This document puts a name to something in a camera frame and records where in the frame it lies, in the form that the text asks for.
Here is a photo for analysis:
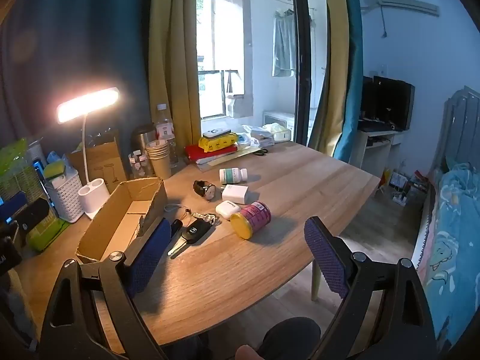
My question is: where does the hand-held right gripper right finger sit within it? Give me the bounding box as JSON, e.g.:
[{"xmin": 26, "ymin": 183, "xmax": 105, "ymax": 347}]
[{"xmin": 304, "ymin": 216, "xmax": 439, "ymax": 360}]

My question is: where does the yellow curtain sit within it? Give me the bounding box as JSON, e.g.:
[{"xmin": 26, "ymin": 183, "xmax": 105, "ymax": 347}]
[
  {"xmin": 148, "ymin": 0, "xmax": 203, "ymax": 158},
  {"xmin": 307, "ymin": 0, "xmax": 355, "ymax": 158}
]

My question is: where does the beige paper envelope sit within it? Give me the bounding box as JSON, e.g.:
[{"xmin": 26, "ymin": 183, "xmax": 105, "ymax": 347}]
[{"xmin": 195, "ymin": 146, "xmax": 263, "ymax": 167}]

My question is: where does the white washing machine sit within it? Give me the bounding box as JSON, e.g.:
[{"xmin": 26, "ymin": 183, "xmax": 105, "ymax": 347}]
[{"xmin": 262, "ymin": 110, "xmax": 294, "ymax": 142}]

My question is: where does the white desk lamp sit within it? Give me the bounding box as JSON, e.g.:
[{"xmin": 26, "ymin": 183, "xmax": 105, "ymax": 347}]
[{"xmin": 56, "ymin": 87, "xmax": 121, "ymax": 220}]

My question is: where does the steel tumbler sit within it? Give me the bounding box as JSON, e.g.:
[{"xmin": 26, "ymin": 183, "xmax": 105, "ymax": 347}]
[{"xmin": 130, "ymin": 123, "xmax": 156, "ymax": 154}]

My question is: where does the pale yellow plastic bag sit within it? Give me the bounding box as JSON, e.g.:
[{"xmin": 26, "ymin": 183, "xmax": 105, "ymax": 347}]
[{"xmin": 263, "ymin": 122, "xmax": 291, "ymax": 139}]

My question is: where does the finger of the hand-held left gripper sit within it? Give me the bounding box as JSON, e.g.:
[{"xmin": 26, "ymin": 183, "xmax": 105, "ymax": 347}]
[{"xmin": 17, "ymin": 197, "xmax": 51, "ymax": 247}]

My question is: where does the brown lamp carton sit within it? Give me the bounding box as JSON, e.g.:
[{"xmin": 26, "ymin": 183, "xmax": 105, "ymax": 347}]
[{"xmin": 67, "ymin": 131, "xmax": 128, "ymax": 196}]

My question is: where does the blue curtain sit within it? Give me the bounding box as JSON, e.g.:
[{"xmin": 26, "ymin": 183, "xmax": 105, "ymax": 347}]
[{"xmin": 332, "ymin": 0, "xmax": 364, "ymax": 162}]

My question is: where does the green yellow sponge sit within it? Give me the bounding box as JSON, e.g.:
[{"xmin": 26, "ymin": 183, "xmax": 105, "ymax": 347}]
[{"xmin": 43, "ymin": 160, "xmax": 66, "ymax": 179}]

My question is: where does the white power bank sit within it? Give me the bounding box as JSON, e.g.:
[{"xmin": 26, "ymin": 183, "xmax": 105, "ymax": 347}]
[{"xmin": 202, "ymin": 127, "xmax": 231, "ymax": 139}]

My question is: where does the white air conditioner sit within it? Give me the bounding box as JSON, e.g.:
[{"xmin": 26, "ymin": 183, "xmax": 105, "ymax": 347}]
[{"xmin": 362, "ymin": 0, "xmax": 440, "ymax": 17}]

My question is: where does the white charger plug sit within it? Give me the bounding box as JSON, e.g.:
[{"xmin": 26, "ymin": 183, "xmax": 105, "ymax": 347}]
[{"xmin": 221, "ymin": 184, "xmax": 249, "ymax": 203}]

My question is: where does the person's leg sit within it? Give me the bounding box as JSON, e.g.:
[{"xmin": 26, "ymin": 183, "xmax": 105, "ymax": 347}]
[{"xmin": 161, "ymin": 317, "xmax": 321, "ymax": 360}]

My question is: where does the white plastic basket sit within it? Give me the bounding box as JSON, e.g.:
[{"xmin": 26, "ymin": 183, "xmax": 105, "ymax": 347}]
[{"xmin": 47, "ymin": 169, "xmax": 85, "ymax": 223}]

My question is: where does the blue printed blanket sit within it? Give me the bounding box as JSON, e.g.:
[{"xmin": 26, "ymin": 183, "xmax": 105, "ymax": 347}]
[{"xmin": 414, "ymin": 163, "xmax": 480, "ymax": 353}]

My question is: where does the red flat box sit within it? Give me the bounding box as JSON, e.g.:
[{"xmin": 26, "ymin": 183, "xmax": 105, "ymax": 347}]
[{"xmin": 184, "ymin": 143, "xmax": 239, "ymax": 162}]

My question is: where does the brown cardboard box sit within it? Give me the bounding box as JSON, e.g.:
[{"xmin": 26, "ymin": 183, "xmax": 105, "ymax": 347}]
[{"xmin": 76, "ymin": 177, "xmax": 168, "ymax": 264}]

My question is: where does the white computer desk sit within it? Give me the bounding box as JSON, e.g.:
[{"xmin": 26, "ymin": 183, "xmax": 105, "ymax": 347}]
[{"xmin": 349, "ymin": 120, "xmax": 407, "ymax": 173}]

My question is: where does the black strap wristwatch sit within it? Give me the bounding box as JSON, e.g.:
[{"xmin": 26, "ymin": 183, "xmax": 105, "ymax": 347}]
[{"xmin": 193, "ymin": 180, "xmax": 217, "ymax": 200}]

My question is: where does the pink can yellow lid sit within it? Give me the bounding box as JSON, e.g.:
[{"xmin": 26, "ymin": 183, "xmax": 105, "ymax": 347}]
[{"xmin": 230, "ymin": 201, "xmax": 272, "ymax": 240}]

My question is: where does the yellow wipes packet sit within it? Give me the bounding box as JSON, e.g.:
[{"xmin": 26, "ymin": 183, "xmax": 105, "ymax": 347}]
[{"xmin": 198, "ymin": 134, "xmax": 239, "ymax": 152}]

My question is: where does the stack of paper cups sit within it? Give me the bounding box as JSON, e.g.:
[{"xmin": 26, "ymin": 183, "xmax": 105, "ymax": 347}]
[{"xmin": 145, "ymin": 139, "xmax": 172, "ymax": 180}]

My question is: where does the window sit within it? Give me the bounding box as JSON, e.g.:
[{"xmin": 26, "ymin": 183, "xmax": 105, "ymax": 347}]
[{"xmin": 197, "ymin": 0, "xmax": 250, "ymax": 119}]

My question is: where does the black door frame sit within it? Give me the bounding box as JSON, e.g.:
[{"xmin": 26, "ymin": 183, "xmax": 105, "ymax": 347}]
[{"xmin": 290, "ymin": 0, "xmax": 314, "ymax": 147}]

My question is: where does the black monitor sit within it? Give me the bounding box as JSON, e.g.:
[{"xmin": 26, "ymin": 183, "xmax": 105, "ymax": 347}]
[{"xmin": 362, "ymin": 76, "xmax": 416, "ymax": 132}]

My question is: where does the white pill bottle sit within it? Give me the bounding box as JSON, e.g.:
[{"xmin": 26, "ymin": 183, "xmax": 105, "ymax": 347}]
[{"xmin": 219, "ymin": 167, "xmax": 249, "ymax": 184}]

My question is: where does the grey headboard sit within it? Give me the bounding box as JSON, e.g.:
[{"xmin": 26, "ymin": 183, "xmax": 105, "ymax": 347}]
[{"xmin": 431, "ymin": 85, "xmax": 480, "ymax": 181}]

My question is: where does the large green packet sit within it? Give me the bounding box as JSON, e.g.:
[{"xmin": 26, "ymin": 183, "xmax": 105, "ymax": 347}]
[{"xmin": 0, "ymin": 137, "xmax": 72, "ymax": 253}]

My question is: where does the clear water bottle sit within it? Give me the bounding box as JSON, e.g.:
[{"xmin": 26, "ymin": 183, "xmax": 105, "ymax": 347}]
[{"xmin": 155, "ymin": 104, "xmax": 179, "ymax": 169}]

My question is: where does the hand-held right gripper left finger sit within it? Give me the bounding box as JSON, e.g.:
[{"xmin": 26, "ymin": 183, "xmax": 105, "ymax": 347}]
[{"xmin": 39, "ymin": 217, "xmax": 173, "ymax": 360}]

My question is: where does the white earbuds case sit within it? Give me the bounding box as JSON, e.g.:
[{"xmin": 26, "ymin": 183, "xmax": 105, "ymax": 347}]
[{"xmin": 215, "ymin": 200, "xmax": 241, "ymax": 220}]

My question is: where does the hanging grey garment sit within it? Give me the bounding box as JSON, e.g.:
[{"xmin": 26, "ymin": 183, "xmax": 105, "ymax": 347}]
[{"xmin": 272, "ymin": 7, "xmax": 297, "ymax": 77}]

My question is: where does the black car key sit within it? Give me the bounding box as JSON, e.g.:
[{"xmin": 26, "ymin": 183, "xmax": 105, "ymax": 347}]
[{"xmin": 167, "ymin": 212, "xmax": 222, "ymax": 259}]

